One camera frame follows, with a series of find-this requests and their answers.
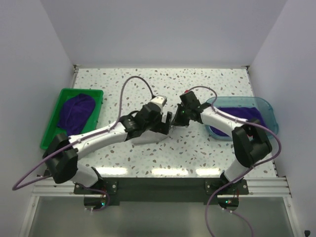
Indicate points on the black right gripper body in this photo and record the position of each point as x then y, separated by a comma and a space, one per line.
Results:
182, 117

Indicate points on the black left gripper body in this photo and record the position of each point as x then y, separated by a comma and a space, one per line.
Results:
158, 126

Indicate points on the grey white towel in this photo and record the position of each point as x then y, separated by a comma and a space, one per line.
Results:
154, 135

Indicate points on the purple towel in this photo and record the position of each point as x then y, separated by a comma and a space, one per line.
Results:
247, 113
75, 113

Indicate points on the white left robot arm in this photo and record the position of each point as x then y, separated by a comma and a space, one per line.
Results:
63, 153

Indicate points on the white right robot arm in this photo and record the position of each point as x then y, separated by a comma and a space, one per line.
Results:
250, 141

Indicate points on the teal transparent plastic tray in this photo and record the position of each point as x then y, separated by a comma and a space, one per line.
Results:
262, 105

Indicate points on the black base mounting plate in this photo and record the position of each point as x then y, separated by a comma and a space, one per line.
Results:
160, 190

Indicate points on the green plastic bin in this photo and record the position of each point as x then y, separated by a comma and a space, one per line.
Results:
67, 93

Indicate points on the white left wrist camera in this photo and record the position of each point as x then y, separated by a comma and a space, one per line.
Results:
159, 100

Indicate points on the aluminium frame rail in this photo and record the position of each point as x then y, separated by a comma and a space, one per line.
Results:
249, 187

